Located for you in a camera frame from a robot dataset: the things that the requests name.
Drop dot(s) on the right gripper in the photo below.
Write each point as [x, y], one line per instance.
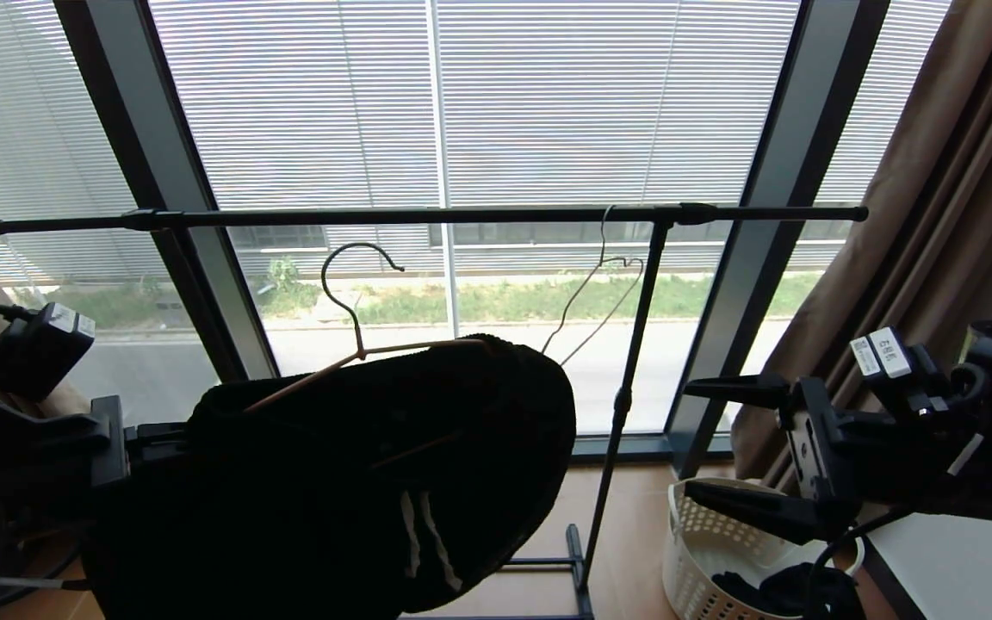
[892, 465]

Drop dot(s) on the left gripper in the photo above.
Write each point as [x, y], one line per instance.
[48, 456]

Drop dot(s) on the black short-sleeved shirt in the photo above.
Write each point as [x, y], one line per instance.
[771, 598]

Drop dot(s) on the black knit garment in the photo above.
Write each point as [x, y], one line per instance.
[289, 499]

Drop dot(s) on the pink clothes hanger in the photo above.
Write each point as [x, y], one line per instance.
[427, 346]
[573, 304]

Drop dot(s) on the white laundry basket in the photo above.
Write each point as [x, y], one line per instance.
[703, 551]

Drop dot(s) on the black clothes rack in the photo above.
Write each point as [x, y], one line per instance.
[375, 215]

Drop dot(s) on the window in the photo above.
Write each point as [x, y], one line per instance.
[548, 103]

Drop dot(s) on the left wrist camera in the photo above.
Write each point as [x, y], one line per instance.
[40, 353]

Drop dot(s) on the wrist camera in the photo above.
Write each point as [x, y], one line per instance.
[40, 353]
[888, 353]

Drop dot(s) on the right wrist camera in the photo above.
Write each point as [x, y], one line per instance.
[888, 353]

